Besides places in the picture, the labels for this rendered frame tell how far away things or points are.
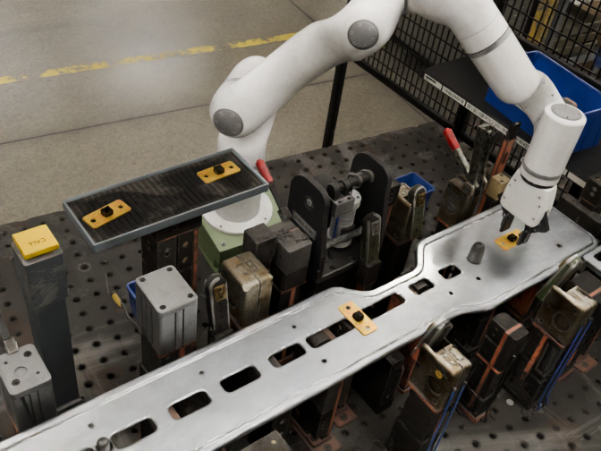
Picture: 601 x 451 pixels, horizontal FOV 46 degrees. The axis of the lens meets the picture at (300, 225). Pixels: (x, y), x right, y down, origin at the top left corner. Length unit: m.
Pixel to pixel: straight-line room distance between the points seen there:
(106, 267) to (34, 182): 1.47
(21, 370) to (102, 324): 0.54
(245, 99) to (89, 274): 0.63
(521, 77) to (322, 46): 0.39
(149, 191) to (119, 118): 2.32
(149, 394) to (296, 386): 0.25
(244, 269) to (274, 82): 0.42
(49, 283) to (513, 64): 0.94
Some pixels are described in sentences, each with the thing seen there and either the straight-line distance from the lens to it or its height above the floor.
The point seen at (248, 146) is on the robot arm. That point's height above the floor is 1.06.
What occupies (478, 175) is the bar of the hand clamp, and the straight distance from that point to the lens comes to 1.72.
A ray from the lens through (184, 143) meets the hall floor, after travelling 3.52.
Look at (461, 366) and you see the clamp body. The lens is 1.34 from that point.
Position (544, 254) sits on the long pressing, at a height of 1.00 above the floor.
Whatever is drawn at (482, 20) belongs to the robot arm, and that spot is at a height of 1.51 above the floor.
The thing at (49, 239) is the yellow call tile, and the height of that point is 1.16.
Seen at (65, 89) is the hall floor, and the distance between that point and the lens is 3.93.
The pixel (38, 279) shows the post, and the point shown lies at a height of 1.10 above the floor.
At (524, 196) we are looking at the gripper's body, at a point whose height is 1.14.
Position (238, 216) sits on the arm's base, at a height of 0.83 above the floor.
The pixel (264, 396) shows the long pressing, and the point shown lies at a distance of 1.27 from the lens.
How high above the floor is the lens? 2.04
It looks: 41 degrees down
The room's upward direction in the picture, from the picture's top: 9 degrees clockwise
